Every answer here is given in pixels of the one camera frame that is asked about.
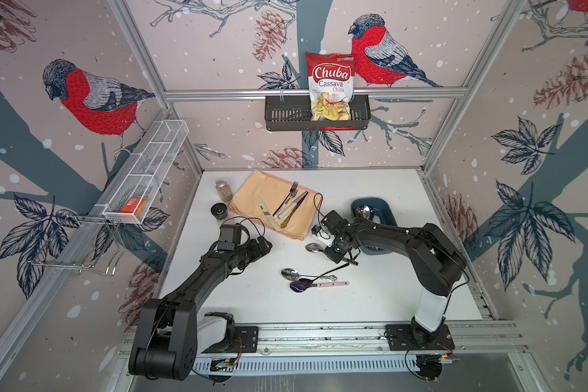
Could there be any silver spoon green handle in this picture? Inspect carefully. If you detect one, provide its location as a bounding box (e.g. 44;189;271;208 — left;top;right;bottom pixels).
361;205;372;220

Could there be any teal plastic storage box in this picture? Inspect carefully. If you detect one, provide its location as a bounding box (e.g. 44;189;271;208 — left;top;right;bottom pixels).
351;197;398;231

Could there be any purple metallic spoon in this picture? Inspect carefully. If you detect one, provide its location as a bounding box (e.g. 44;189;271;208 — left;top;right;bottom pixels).
313;263;349;283

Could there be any purple spoon pink handle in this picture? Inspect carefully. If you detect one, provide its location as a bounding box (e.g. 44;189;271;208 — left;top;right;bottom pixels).
289;279;350;292

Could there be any silver spoon black handle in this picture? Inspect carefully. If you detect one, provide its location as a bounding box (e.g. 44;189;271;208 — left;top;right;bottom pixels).
305;243;359;266

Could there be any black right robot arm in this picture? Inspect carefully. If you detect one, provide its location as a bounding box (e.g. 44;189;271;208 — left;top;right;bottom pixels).
320;211;466;336

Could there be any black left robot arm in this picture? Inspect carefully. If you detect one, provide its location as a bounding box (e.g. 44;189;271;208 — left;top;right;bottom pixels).
128;223;273;381

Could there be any small red box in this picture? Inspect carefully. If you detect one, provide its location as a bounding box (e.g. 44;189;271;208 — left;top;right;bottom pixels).
120;198;146;215

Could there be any black round lid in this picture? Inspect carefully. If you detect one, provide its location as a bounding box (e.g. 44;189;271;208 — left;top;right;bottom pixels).
210;203;228;221

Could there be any brown spice jar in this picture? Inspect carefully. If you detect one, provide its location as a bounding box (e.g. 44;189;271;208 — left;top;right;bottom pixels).
216;179;234;204

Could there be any peach cloth napkin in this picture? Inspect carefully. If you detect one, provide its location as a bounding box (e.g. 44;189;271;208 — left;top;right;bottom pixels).
229;171;317;241

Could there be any silver fork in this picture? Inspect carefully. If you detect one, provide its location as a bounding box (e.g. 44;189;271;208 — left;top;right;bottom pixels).
273;181;298;217

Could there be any red Chuba chips bag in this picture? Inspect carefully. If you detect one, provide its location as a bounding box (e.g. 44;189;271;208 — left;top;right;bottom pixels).
305;53;355;121

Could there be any gold cream handled knife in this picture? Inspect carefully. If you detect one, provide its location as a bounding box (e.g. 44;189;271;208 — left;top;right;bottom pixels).
255;195;283;232

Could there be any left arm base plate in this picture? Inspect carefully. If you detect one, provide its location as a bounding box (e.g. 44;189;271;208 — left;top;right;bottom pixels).
201;326;259;354

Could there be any clear wire wall shelf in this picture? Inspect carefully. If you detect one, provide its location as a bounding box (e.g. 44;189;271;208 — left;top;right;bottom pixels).
103;119;189;225

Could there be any wire hook rack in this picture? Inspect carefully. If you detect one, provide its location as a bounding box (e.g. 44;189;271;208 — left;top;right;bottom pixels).
28;214;127;277

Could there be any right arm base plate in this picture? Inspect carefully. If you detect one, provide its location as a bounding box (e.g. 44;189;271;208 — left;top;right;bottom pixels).
384;323;455;351

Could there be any black wall basket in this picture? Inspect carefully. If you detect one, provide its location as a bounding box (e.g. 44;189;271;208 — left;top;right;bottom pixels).
265;96;372;132

